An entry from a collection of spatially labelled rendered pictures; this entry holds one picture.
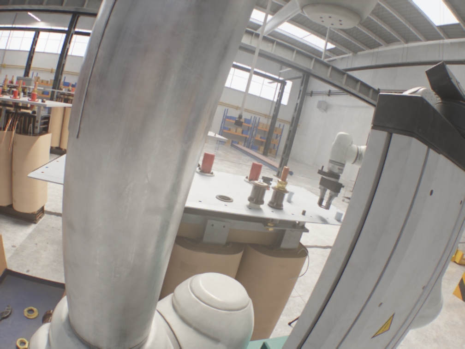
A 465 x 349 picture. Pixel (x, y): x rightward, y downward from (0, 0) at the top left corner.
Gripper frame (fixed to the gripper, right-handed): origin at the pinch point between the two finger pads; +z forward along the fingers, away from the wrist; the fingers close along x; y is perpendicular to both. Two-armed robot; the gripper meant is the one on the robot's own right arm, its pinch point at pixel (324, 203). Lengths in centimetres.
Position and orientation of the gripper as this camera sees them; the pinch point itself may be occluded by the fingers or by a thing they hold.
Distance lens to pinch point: 134.3
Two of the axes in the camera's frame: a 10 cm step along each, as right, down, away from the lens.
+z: -2.4, 9.5, 1.9
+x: -2.7, -2.5, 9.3
